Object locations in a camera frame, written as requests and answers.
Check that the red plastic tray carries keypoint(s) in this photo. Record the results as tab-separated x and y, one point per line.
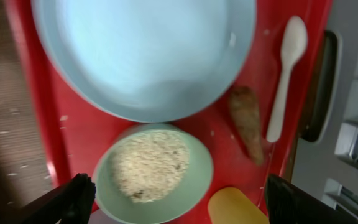
76	134

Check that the brown carrot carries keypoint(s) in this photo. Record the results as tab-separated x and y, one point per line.
244	110

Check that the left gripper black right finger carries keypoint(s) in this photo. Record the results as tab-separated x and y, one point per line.
287	204

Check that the light blue plate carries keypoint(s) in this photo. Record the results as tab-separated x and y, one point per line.
149	61

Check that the white plastic spoon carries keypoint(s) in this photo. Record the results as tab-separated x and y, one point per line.
294	44

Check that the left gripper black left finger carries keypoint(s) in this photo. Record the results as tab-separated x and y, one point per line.
69	203

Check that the cooked rice heap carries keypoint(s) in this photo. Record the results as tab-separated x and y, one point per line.
148	166

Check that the yellow plastic cup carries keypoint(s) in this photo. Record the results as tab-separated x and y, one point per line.
230	206

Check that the grey dishwasher rack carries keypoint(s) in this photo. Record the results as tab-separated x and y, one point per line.
326	161

